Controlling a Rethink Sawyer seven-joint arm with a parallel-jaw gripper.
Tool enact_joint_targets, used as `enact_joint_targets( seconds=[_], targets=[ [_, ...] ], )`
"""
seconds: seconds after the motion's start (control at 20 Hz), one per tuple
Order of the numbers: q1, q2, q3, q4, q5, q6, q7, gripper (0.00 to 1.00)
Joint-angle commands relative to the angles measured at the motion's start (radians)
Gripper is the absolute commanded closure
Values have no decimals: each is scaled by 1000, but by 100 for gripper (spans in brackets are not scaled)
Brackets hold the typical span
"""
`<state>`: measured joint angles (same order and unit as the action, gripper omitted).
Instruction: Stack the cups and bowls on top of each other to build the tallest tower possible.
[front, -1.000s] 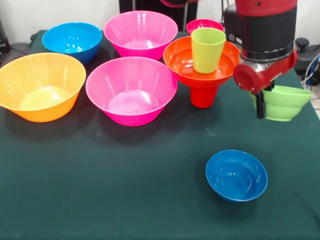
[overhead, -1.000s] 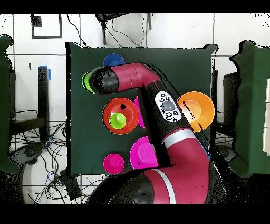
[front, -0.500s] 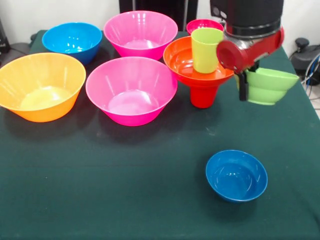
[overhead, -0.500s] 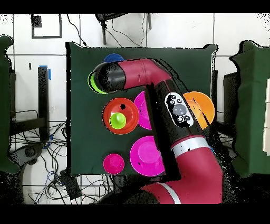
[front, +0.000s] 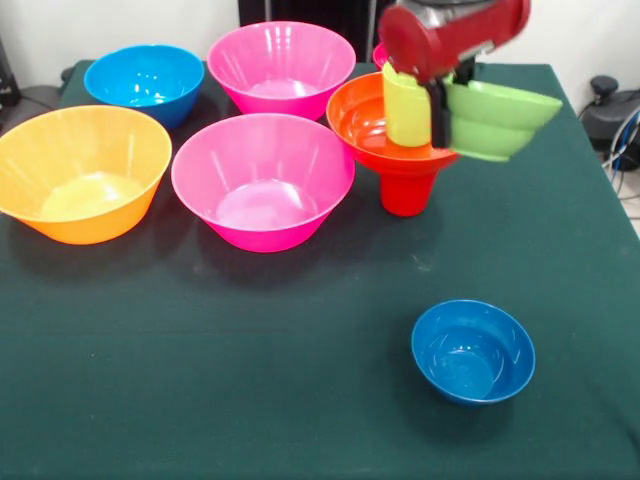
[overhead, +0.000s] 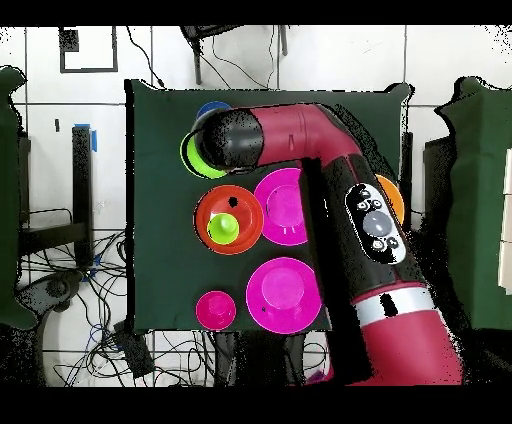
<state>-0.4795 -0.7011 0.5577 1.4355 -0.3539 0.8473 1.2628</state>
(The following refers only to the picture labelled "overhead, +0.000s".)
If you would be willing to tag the red-orange wide bowl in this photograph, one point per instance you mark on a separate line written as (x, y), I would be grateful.
(248, 204)

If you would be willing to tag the large pink bowl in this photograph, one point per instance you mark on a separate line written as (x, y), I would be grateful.
(280, 208)
(280, 295)

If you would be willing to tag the lime green plastic cup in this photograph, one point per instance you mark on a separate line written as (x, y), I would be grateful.
(222, 228)

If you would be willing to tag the small green bowl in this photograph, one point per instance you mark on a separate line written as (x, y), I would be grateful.
(196, 164)

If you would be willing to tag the small magenta bowl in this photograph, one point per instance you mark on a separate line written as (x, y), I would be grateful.
(215, 310)

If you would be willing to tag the small dark blue bowl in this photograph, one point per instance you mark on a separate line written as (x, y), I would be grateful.
(212, 106)

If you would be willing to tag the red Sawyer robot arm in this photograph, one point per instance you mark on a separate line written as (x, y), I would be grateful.
(312, 132)

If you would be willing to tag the dark green table cloth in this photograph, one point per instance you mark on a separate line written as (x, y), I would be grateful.
(168, 256)
(8, 120)
(480, 160)

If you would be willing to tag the large orange bowl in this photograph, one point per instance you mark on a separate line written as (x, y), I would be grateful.
(394, 196)

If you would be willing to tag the black metal stand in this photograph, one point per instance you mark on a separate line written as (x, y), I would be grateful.
(197, 60)

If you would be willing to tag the purple object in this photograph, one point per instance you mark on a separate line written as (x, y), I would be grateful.
(316, 376)

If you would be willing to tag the black power box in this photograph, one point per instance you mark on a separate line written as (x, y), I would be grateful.
(134, 352)

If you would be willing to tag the white boxes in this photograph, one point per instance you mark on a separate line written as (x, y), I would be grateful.
(507, 260)

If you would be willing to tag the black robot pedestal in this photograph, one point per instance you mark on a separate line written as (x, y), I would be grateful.
(260, 360)

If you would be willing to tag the black post with blue tape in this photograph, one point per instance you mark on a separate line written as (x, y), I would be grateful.
(82, 180)

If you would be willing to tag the black metal frame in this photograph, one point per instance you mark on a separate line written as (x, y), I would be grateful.
(52, 236)

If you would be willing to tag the black pedestal foot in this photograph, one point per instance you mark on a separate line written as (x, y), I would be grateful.
(56, 288)

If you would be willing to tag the black square frame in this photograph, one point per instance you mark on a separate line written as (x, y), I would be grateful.
(115, 48)

